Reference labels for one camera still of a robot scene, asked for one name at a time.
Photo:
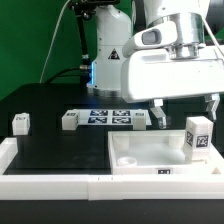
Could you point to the white square tabletop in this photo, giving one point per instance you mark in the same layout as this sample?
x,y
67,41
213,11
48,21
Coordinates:
x,y
157,152

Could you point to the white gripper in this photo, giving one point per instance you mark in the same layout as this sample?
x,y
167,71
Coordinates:
x,y
151,74

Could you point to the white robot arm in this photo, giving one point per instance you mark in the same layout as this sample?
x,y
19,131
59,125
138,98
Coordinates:
x,y
178,26

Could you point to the white U-shaped fence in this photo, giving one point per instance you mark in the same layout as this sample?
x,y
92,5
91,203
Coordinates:
x,y
107,187

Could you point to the white marker sheet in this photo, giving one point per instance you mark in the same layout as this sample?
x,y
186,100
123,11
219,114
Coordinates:
x,y
104,116

